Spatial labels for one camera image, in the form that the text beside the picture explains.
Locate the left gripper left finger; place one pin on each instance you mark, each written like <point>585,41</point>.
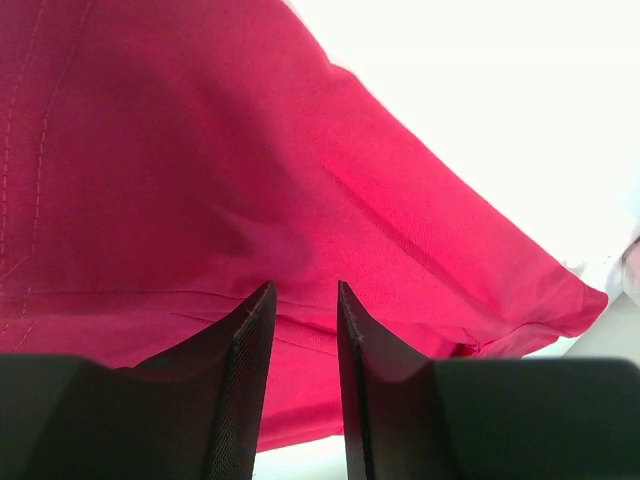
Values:
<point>192,411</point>

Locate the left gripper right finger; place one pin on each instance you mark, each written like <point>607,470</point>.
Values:
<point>407,416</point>

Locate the magenta t shirt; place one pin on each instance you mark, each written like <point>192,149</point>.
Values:
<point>160,160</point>

